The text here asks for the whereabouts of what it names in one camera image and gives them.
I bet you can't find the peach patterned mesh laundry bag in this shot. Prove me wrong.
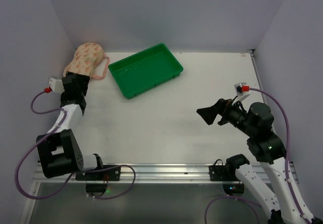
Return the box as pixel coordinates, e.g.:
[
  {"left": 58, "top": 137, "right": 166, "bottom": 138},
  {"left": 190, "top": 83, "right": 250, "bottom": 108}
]
[{"left": 63, "top": 42, "right": 110, "bottom": 80}]

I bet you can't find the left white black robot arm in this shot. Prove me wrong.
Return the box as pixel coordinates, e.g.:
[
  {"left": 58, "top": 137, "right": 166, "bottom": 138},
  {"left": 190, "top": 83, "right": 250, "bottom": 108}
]
[{"left": 36, "top": 73, "right": 103, "bottom": 178}]

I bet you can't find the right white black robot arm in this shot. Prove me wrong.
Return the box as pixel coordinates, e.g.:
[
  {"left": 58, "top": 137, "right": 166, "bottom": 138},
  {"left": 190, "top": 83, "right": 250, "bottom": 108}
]
[{"left": 196, "top": 98, "right": 322, "bottom": 223}]

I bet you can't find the green plastic tray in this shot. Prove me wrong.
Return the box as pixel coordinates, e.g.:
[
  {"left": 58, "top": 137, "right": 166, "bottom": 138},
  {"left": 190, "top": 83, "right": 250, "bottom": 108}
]
[{"left": 109, "top": 43, "right": 183, "bottom": 99}]

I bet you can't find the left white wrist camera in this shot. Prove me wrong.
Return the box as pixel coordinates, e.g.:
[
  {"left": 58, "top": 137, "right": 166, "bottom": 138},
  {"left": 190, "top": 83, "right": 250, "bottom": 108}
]
[{"left": 48, "top": 77, "right": 64, "bottom": 93}]

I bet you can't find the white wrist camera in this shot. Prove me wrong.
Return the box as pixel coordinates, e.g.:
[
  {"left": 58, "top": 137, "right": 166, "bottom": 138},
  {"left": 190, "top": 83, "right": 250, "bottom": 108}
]
[
  {"left": 48, "top": 77, "right": 64, "bottom": 93},
  {"left": 234, "top": 82, "right": 250, "bottom": 102}
]

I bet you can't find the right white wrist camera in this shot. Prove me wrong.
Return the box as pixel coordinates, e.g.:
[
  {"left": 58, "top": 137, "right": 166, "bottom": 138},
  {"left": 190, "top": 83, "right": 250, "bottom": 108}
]
[{"left": 234, "top": 82, "right": 250, "bottom": 102}]

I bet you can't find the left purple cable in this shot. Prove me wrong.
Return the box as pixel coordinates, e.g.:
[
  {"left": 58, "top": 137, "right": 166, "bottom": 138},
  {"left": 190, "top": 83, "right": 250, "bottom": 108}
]
[{"left": 15, "top": 87, "right": 136, "bottom": 200}]

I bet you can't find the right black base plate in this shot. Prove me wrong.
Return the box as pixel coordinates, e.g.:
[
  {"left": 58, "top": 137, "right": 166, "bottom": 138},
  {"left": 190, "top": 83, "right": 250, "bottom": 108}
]
[{"left": 208, "top": 159, "right": 238, "bottom": 182}]

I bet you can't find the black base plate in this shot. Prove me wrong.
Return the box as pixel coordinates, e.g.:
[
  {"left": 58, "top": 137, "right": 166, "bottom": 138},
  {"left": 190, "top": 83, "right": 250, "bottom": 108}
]
[
  {"left": 75, "top": 164, "right": 121, "bottom": 181},
  {"left": 208, "top": 159, "right": 238, "bottom": 182}
]

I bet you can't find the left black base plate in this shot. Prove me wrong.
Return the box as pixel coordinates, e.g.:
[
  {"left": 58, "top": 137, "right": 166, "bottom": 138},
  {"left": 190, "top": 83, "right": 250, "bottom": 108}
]
[{"left": 75, "top": 164, "right": 121, "bottom": 181}]

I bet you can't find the aluminium mounting rail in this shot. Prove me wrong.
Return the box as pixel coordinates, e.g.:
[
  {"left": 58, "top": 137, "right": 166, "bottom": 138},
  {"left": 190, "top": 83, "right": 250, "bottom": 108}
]
[{"left": 32, "top": 163, "right": 270, "bottom": 184}]

